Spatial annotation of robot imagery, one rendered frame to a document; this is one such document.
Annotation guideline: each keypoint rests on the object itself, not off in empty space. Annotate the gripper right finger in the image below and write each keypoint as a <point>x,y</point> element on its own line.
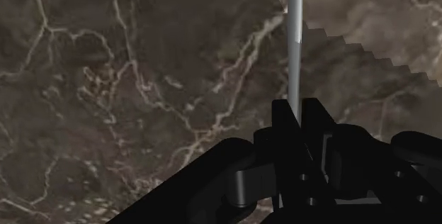
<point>366,168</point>

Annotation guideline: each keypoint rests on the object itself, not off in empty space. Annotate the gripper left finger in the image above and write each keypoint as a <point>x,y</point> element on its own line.
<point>241,178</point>

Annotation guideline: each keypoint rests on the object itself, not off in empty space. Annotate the thin grey rod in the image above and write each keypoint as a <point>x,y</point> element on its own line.
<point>294,43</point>

